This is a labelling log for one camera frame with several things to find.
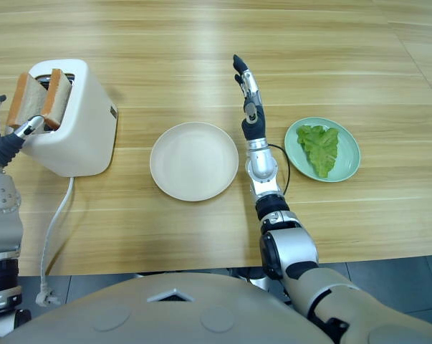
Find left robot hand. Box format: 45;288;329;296
0;94;45;167

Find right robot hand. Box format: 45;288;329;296
231;54;267;142

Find bread slice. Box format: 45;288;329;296
42;68;73;130
6;72;48;130

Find green lettuce leaf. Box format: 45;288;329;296
296;123;340;178

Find cream plate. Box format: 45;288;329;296
149;121;239;202

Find cream toaster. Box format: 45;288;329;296
20;59;119;178

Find green plate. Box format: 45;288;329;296
284;116;362;183

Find robot body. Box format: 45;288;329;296
0;272;335;344

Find black cable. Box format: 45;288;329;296
267;143;292;196

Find white cord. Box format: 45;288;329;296
35;176;75;307

